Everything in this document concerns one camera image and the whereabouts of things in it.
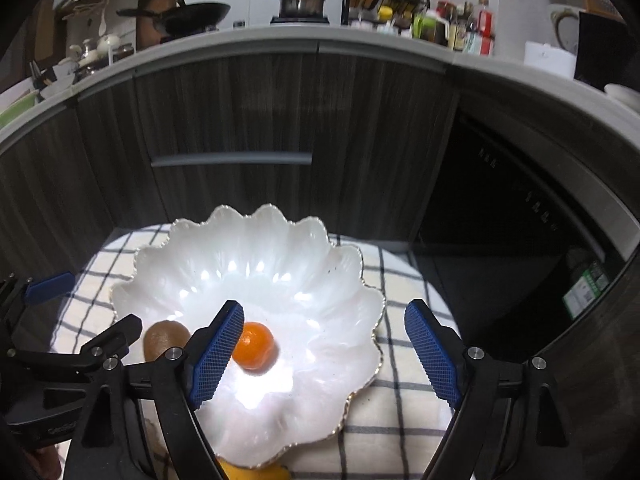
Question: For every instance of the black dishwasher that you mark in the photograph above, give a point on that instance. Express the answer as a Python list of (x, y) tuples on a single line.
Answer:
[(500, 200)]

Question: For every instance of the green tray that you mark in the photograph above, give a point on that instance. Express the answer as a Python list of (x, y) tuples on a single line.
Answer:
[(17, 107)]

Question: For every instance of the black portable stove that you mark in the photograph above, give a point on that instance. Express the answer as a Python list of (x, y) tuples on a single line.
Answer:
[(300, 20)]

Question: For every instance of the brown kiwi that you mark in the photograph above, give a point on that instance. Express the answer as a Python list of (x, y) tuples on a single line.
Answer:
[(162, 339)]

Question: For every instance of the pile of white dishes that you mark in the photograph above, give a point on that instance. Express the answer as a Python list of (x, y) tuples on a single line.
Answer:
[(65, 67)]

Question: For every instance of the white scalloped bowl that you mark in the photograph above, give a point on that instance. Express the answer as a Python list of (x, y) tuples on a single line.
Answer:
[(280, 280)]

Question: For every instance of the red lid jar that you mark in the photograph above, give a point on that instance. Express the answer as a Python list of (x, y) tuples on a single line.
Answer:
[(446, 10)]

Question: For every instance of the yellow mango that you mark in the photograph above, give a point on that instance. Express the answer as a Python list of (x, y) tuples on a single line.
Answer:
[(260, 472)]

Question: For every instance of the white teapot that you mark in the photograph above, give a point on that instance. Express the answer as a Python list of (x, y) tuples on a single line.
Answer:
[(109, 42)]

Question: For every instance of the black panel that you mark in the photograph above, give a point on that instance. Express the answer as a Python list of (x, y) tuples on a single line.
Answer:
[(600, 47)]

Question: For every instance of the dark wood kitchen cabinet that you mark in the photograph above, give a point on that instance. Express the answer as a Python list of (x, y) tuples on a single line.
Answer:
[(250, 100)]

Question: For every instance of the grey kitchen counter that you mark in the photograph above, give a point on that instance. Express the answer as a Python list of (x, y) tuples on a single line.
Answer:
[(350, 41)]

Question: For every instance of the white box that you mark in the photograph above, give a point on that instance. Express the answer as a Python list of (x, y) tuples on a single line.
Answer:
[(549, 60)]

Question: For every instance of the brown wooden board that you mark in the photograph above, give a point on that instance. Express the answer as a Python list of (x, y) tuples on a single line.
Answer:
[(150, 15)]

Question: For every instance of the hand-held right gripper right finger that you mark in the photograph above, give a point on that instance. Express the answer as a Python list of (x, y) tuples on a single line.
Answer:
[(432, 355)]

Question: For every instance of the white black checkered cloth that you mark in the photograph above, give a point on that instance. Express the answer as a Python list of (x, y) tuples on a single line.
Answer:
[(400, 410)]

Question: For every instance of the white patterned mug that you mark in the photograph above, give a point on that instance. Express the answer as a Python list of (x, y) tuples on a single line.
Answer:
[(562, 25)]

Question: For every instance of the brown glass bottle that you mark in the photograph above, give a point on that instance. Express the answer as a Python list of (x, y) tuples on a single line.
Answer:
[(457, 32)]

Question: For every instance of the black wok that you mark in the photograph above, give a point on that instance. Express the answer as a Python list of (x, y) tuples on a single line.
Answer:
[(200, 14)]

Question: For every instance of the red label bottle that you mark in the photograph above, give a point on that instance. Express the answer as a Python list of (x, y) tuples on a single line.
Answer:
[(485, 30)]

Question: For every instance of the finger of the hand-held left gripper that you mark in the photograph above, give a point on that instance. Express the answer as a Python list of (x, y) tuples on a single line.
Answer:
[(50, 287), (112, 335)]

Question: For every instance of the yellow cap jar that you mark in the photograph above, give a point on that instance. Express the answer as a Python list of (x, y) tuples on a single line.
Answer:
[(385, 14)]

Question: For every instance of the small orange tangerine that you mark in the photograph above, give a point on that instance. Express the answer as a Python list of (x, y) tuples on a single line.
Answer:
[(254, 347)]

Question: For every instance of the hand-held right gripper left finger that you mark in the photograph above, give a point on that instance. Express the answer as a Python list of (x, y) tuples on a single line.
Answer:
[(212, 360)]

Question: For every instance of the green white label sticker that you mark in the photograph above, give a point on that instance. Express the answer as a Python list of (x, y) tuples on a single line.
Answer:
[(586, 290)]

